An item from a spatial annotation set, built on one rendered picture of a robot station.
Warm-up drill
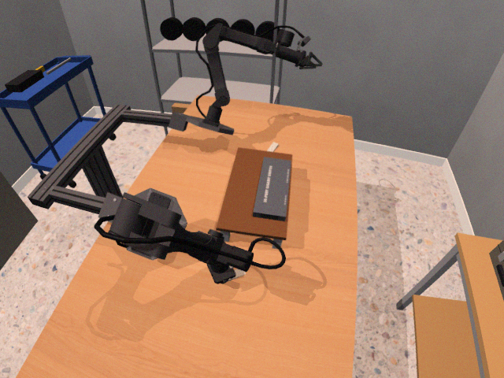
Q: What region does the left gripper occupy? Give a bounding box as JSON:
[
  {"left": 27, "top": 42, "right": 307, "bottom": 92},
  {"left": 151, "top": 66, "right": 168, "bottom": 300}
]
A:
[{"left": 286, "top": 39, "right": 322, "bottom": 69}]

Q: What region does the grey network switch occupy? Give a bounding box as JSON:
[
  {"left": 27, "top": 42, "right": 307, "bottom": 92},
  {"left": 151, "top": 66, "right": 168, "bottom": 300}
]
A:
[{"left": 253, "top": 157, "right": 291, "bottom": 221}]

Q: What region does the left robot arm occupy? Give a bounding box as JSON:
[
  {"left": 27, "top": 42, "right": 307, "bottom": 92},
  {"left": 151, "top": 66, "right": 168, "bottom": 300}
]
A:
[{"left": 202, "top": 23, "right": 295, "bottom": 127}]

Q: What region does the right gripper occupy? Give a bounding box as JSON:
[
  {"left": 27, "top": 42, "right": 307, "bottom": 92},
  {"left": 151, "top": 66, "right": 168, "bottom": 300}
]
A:
[{"left": 206, "top": 263, "right": 235, "bottom": 284}]

